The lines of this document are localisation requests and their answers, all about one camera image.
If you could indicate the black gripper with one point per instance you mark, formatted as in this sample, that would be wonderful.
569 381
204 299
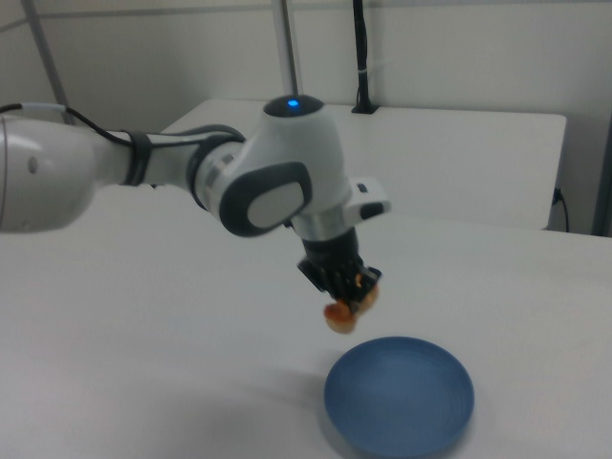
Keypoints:
330 253

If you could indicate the golden braided bread roll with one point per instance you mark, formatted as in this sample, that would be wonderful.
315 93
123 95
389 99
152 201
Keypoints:
339 319

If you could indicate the blue round plate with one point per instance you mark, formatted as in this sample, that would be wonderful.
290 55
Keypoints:
397 397

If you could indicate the white background table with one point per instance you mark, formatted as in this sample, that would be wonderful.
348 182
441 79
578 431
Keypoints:
454 158

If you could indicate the black pole with clamp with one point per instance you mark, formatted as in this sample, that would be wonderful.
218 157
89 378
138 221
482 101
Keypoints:
361 48

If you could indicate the grey vertical metal post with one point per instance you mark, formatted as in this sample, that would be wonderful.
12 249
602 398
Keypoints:
289 48

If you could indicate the grey slanted metal post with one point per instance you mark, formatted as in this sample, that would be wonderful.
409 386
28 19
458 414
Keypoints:
45 57

